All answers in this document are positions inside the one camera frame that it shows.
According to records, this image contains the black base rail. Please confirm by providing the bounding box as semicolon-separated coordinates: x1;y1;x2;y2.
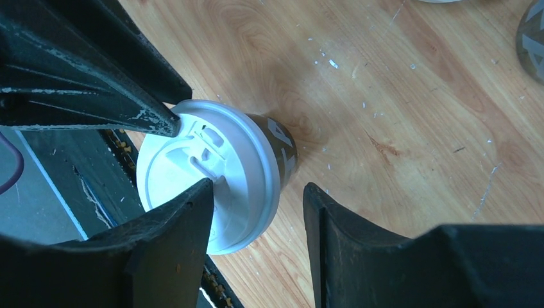
1;130;240;307

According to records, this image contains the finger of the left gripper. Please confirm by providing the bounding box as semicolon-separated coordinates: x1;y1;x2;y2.
72;1;192;104
1;1;181;137

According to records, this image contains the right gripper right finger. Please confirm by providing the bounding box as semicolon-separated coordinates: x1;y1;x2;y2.
303;183;543;307

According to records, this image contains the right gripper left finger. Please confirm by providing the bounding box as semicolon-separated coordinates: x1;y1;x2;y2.
1;178;214;307

